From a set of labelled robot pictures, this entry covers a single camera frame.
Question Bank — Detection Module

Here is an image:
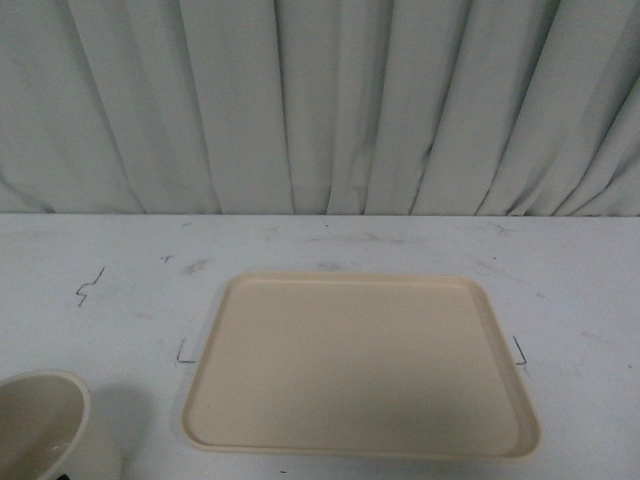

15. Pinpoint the cream mug with black handle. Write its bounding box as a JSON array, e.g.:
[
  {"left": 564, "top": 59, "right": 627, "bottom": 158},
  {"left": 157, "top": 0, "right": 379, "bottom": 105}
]
[{"left": 1, "top": 370, "right": 122, "bottom": 479}]

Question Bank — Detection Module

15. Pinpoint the beige plastic tray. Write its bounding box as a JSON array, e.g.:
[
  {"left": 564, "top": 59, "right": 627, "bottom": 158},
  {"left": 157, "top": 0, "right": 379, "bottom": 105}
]
[{"left": 181, "top": 272, "right": 541, "bottom": 462}]

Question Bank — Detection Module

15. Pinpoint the white pleated curtain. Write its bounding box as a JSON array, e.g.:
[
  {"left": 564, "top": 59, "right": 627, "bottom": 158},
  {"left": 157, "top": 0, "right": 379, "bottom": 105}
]
[{"left": 1, "top": 1, "right": 639, "bottom": 217}]

